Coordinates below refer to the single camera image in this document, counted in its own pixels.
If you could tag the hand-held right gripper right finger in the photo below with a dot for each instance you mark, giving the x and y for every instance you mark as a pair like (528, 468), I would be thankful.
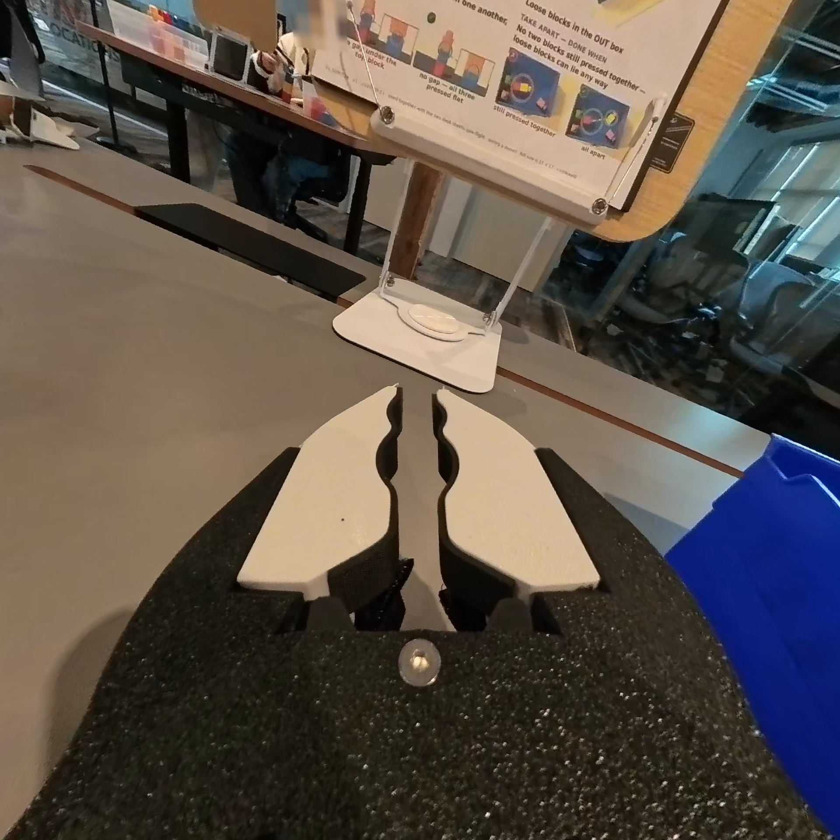
(512, 512)

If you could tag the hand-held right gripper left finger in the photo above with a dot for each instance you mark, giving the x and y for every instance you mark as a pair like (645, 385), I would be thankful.
(315, 512)

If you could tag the blue plastic bin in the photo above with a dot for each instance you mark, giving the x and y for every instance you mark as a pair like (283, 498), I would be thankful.
(774, 577)

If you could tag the clear box of colourful blocks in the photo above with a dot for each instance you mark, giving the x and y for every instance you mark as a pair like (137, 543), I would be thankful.
(174, 36)

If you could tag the white document stand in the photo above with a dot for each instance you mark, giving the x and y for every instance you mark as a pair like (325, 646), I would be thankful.
(426, 364)

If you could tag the grey office chair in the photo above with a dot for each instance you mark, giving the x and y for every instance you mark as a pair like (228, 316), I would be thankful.
(682, 289)
(787, 328)

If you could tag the black office chair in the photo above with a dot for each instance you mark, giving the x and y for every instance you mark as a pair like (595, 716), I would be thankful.
(315, 197)

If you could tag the light wooden backing board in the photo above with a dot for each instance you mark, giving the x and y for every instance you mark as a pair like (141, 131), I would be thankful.
(728, 131)

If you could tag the printed instruction sheet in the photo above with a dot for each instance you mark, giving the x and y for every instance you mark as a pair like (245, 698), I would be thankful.
(525, 59)

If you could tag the brown top desk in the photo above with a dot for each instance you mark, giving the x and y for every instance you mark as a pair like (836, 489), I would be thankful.
(190, 69)

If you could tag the small white framed screen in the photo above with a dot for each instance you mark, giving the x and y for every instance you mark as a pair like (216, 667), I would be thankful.
(229, 58)

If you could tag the white folded cardboard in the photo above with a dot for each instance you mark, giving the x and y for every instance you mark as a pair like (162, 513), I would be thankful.
(39, 124)

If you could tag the brown wooden post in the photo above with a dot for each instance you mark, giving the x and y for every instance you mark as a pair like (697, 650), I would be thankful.
(420, 216)

